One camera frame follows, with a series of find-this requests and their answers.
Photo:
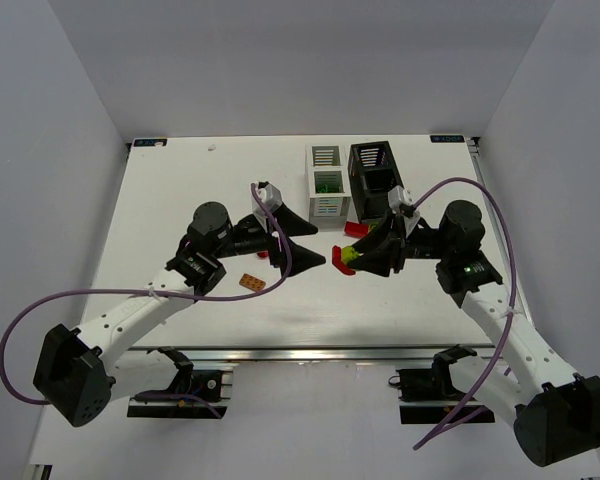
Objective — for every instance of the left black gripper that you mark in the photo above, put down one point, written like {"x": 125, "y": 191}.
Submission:
{"x": 273, "y": 241}

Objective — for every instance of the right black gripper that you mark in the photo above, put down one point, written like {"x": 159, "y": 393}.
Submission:
{"x": 397, "y": 243}

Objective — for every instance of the lime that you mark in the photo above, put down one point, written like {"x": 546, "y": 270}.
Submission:
{"x": 341, "y": 257}

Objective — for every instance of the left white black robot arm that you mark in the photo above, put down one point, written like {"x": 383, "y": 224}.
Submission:
{"x": 81, "y": 370}

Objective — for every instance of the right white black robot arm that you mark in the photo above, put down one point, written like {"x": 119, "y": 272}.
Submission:
{"x": 552, "y": 409}

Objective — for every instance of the red lego brick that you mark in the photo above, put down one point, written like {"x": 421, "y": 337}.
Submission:
{"x": 356, "y": 230}

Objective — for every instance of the orange flat lego brick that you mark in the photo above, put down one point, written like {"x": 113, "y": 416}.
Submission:
{"x": 252, "y": 283}

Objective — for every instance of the white slotted container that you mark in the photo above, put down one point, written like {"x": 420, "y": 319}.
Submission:
{"x": 325, "y": 164}

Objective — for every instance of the black slotted container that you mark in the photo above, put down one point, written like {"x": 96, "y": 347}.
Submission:
{"x": 373, "y": 173}

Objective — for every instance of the right blue table label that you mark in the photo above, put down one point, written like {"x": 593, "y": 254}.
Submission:
{"x": 446, "y": 138}

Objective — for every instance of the blue table label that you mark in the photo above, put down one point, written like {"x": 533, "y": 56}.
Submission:
{"x": 446, "y": 138}
{"x": 149, "y": 142}

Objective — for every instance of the left blue table label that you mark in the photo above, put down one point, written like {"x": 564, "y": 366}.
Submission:
{"x": 149, "y": 142}

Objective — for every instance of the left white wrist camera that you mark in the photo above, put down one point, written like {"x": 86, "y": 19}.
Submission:
{"x": 269, "y": 196}

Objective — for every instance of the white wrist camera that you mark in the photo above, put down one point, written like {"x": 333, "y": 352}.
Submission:
{"x": 402, "y": 202}
{"x": 269, "y": 196}

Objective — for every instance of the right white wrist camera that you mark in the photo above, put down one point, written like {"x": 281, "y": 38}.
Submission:
{"x": 402, "y": 202}

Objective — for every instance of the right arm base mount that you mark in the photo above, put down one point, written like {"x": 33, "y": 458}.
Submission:
{"x": 421, "y": 400}

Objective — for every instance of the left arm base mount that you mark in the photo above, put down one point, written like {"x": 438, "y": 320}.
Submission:
{"x": 201, "y": 394}

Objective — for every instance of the aluminium table rail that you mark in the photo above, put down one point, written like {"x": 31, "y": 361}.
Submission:
{"x": 311, "y": 354}

